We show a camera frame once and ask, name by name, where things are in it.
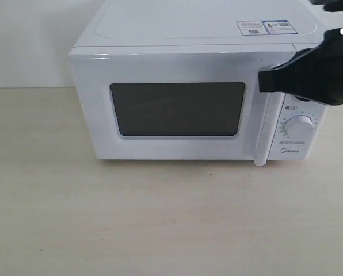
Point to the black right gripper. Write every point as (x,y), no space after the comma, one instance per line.
(313,74)

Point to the white microwave door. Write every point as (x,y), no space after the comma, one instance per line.
(178,103)

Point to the white microwave oven body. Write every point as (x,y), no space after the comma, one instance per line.
(127,24)

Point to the lower white timer knob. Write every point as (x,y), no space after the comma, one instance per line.
(299,127)

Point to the white and blue label sticker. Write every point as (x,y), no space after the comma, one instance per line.
(266,28)

